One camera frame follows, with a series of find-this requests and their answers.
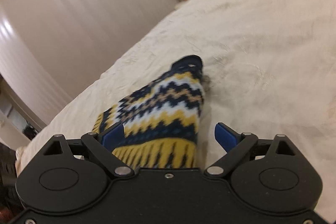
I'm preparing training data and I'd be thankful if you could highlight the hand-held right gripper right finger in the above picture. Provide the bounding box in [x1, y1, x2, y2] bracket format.
[204, 122, 299, 179]

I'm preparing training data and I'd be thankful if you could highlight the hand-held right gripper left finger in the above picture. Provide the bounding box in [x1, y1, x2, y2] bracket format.
[42, 123, 134, 179]

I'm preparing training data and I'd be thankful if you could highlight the navy yellow patterned knit sweater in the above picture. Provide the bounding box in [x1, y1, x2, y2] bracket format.
[92, 55, 205, 169]

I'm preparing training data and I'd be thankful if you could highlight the cream bedspread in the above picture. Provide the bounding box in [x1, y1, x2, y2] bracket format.
[16, 0, 336, 216]

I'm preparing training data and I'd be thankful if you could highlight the white cabinet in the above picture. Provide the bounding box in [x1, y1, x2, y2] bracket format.
[0, 74, 50, 144]

